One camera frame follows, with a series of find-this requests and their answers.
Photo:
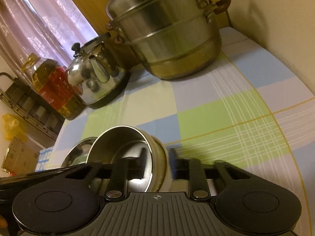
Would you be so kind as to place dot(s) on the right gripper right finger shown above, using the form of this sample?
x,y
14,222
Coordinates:
x,y
192,171

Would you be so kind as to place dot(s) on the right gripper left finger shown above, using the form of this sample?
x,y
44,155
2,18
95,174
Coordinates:
x,y
125,169

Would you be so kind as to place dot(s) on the stainless steel round bowl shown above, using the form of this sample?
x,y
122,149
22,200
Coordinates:
x,y
123,142

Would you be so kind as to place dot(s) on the white ceramic bowl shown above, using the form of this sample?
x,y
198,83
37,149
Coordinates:
x,y
167,181

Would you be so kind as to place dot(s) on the cream plastic round container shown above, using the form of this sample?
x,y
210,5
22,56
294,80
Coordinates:
x,y
155,164

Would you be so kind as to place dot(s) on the green square plastic plate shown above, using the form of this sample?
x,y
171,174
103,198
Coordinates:
x,y
80,160

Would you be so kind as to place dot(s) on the person's left hand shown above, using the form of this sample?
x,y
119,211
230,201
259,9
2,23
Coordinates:
x,y
3,223

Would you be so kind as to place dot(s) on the cardboard box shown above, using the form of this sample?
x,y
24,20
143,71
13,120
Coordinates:
x,y
21,158

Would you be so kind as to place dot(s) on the stainless steel oval plate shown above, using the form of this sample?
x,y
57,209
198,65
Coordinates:
x,y
80,149

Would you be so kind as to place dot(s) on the blue white checked cloth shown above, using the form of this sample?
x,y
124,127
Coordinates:
x,y
43,159

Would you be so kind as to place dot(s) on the yellow plastic bag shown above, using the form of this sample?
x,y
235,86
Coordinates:
x,y
14,127

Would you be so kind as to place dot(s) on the checkered pastel tablecloth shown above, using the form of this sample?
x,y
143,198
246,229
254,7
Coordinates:
x,y
247,108

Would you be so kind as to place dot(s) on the dark folding rack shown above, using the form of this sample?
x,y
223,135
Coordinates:
x,y
31,107

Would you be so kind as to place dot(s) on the stainless steel kettle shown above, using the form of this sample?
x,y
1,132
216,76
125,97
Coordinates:
x,y
94,74

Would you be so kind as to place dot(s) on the cooking oil bottle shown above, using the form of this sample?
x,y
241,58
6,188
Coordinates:
x,y
49,80

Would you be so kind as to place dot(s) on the stainless steel steamer pot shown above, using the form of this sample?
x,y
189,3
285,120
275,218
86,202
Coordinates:
x,y
171,38

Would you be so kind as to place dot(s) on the lilac window curtain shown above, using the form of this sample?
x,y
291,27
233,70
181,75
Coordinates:
x,y
47,28

